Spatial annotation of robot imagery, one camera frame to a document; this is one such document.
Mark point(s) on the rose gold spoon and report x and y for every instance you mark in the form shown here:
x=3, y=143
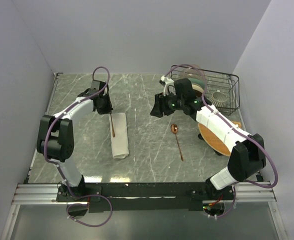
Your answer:
x=174, y=129

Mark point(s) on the cream white plate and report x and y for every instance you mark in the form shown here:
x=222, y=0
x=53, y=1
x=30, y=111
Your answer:
x=198, y=90

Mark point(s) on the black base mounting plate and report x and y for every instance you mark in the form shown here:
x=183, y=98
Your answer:
x=100, y=204

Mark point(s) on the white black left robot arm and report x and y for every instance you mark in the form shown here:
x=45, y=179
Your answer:
x=55, y=139

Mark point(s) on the white cloth napkin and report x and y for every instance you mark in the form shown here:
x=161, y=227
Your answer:
x=119, y=143

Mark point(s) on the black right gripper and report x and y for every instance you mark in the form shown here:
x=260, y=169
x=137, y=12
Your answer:
x=160, y=106

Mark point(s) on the dark wire dish rack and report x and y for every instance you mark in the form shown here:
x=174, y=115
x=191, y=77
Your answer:
x=227, y=83

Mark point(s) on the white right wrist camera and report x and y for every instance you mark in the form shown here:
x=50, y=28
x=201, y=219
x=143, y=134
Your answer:
x=168, y=85

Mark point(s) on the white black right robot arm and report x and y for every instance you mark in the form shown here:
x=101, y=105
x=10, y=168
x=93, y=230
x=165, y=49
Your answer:
x=246, y=150

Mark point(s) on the aluminium frame rail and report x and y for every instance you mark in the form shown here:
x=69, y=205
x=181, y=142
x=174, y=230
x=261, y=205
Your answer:
x=42, y=194

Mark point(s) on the teal green plate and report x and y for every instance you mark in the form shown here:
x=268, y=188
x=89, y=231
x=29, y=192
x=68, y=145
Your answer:
x=199, y=82

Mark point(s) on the grey ribbed cup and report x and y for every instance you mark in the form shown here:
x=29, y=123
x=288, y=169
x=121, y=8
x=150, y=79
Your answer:
x=219, y=100

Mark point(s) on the woven bamboo tray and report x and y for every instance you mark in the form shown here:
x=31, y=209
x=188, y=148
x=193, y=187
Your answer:
x=212, y=140

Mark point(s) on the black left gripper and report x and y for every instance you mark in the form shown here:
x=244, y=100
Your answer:
x=108, y=109

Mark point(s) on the rose gold fork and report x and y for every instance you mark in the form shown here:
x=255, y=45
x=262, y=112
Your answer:
x=112, y=125

